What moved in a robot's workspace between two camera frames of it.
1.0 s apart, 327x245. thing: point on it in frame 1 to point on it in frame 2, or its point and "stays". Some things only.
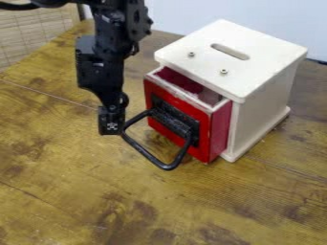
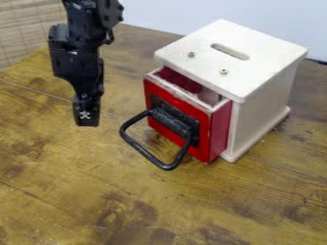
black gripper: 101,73 to 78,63
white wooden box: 248,66 stays
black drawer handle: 174,118 stays
